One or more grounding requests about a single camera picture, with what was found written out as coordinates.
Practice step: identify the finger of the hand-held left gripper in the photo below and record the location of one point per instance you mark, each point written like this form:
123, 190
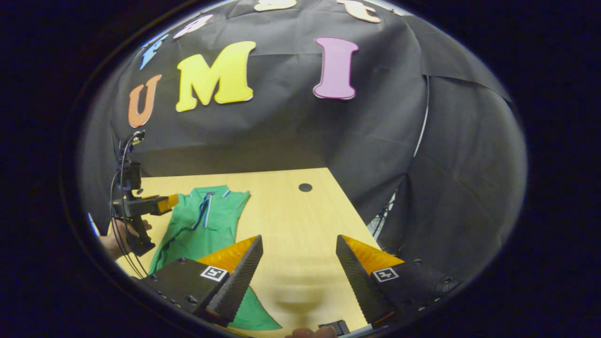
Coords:
162, 204

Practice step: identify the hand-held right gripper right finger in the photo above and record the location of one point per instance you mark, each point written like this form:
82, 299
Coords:
359, 286

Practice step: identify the black backdrop cloth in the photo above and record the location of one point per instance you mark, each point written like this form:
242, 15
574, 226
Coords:
291, 131

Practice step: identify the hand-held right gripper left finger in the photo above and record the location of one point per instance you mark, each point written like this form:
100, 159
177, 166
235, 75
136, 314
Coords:
242, 281

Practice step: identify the black round table grommet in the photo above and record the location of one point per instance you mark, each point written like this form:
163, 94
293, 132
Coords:
305, 187

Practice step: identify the green T-shirt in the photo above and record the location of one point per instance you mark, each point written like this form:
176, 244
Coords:
211, 220

